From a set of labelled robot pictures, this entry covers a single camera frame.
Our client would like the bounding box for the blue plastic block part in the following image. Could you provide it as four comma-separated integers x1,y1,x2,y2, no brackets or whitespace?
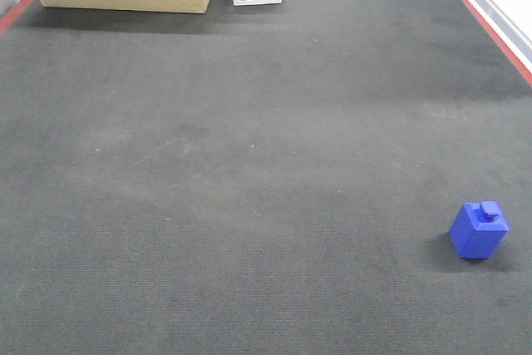
449,200,510,259

